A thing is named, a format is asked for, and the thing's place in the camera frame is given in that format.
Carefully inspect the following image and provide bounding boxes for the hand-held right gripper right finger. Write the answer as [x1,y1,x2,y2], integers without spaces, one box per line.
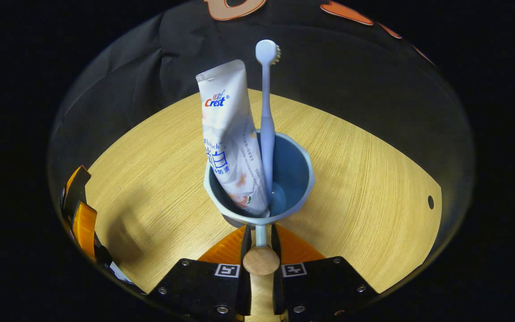
[271,224,379,320]

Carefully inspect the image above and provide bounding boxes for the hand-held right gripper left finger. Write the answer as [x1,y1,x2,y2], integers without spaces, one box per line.
[148,225,253,320]

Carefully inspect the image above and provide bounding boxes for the pale green cup wooden handle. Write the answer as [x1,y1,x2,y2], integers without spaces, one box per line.
[203,131,316,276]

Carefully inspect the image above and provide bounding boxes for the white toothpaste tube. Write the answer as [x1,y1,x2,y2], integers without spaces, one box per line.
[196,59,270,217]

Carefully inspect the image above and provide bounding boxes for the pale blue toothbrush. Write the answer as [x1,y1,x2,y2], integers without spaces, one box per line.
[255,39,282,202]

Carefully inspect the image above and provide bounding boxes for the wooden desktop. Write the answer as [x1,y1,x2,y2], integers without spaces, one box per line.
[81,89,443,322]

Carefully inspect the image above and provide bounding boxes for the black backdrop cloth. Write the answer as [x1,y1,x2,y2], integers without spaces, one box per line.
[46,0,476,269]

